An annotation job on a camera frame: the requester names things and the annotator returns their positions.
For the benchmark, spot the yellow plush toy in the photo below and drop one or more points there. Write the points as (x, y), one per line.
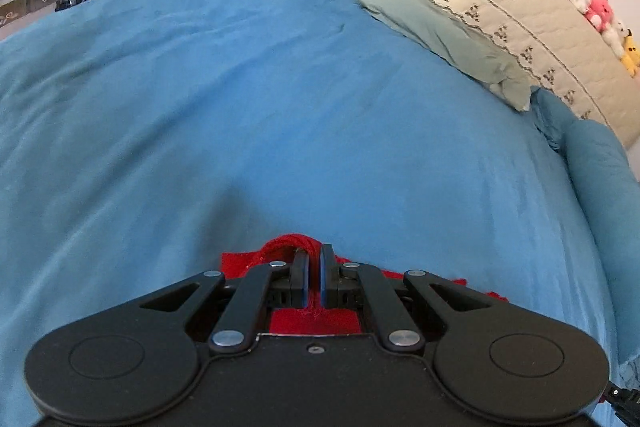
(631, 52)

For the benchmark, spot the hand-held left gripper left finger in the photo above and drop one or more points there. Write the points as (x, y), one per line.
(304, 279)

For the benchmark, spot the pink plush toy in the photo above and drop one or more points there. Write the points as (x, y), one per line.
(599, 12)

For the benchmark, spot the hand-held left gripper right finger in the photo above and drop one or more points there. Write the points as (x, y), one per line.
(325, 279)

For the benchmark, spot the red knit sweater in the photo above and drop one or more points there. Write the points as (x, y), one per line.
(312, 322)

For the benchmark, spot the blue pillow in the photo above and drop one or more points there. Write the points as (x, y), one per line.
(600, 177)

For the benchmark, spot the green pillow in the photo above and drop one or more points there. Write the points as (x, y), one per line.
(450, 37)

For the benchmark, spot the blue bed sheet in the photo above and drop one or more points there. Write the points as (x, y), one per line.
(250, 107)

